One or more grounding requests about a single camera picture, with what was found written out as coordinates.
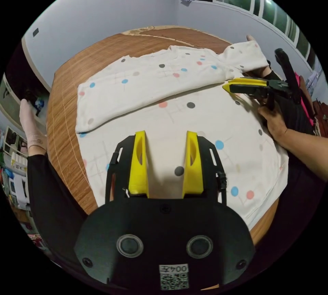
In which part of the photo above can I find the white polka-dot long sleeve shirt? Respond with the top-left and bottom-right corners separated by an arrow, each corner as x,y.
75,41 -> 290,228

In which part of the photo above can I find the person's right hand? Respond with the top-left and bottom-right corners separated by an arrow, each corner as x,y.
257,106 -> 289,142

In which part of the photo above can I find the window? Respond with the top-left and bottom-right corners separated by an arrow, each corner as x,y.
212,0 -> 317,63

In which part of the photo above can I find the person's right forearm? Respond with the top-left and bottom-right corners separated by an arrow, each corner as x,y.
275,128 -> 328,183

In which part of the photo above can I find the shelf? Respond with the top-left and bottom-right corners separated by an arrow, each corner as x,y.
0,125 -> 29,210

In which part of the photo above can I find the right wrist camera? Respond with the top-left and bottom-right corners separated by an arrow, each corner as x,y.
274,48 -> 302,105

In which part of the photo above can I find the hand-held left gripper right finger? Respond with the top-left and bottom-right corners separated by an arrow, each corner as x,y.
182,131 -> 204,196

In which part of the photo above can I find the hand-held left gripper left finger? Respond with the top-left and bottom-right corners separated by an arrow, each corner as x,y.
128,130 -> 150,196

